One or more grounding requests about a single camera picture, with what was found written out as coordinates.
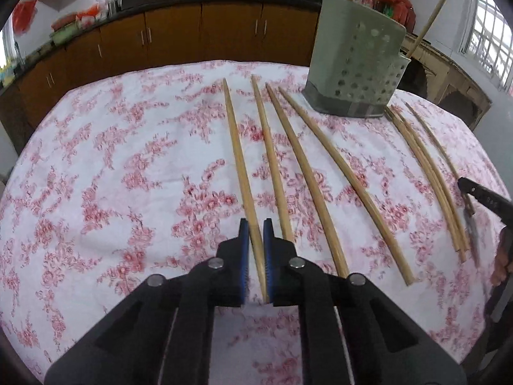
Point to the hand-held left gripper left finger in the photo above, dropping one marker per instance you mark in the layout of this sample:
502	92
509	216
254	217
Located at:
243	248

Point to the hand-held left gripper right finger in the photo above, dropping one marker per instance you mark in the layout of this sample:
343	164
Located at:
267	256

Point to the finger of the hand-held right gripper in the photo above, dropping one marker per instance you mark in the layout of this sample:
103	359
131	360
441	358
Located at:
487	199

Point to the grey perforated utensil holder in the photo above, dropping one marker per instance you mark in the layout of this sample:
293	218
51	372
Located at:
352	60

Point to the person's right hand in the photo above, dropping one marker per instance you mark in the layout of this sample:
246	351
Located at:
501	266

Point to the carved wooden side table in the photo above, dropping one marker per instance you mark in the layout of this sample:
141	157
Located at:
441	72

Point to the red floral white tablecloth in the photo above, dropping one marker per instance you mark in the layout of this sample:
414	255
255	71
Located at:
120	168

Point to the window with white grille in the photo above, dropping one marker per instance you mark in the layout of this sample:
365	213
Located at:
489	28

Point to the red packets pile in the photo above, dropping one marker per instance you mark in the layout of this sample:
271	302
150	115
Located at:
394	4

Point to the brown kitchen base cabinets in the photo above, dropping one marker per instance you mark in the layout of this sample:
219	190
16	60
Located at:
176	28

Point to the steel pot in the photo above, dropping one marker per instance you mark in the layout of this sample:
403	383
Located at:
113	7

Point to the green basin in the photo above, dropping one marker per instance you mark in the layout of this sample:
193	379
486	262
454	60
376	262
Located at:
64	36

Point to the orange plastic bag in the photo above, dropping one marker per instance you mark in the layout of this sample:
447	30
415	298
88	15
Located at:
88	12

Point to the red plastic basket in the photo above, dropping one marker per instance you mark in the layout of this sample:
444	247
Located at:
63	21

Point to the yellow detergent bottle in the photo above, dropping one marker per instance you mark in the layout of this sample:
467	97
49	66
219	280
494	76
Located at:
6	73

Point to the red plastic bag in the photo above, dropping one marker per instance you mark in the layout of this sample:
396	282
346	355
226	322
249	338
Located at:
25	16

